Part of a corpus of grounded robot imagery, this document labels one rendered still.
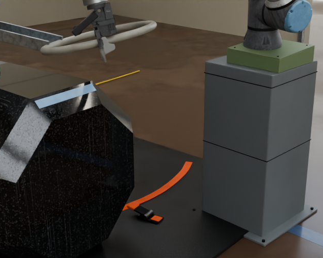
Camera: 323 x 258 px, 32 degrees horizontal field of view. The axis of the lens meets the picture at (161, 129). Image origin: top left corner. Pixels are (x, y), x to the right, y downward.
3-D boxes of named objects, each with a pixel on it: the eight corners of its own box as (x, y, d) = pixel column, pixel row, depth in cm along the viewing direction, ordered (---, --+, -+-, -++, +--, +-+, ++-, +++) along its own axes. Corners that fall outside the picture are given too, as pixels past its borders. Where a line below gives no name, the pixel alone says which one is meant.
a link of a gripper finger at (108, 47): (118, 59, 208) (112, 34, 208) (102, 62, 208) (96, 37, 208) (118, 59, 212) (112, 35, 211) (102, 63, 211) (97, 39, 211)
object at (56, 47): (17, 62, 224) (15, 55, 223) (80, 38, 266) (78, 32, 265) (125, 43, 203) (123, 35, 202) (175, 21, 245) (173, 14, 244)
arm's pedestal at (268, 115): (243, 183, 344) (250, 44, 314) (317, 211, 311) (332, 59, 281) (188, 212, 310) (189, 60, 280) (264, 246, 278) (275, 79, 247)
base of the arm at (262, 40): (257, 38, 290) (258, 18, 286) (289, 43, 278) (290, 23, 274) (235, 45, 278) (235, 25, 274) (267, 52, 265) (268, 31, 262)
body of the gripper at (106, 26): (117, 34, 208) (109, 1, 205) (94, 39, 208) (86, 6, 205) (116, 33, 216) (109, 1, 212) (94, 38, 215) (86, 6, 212)
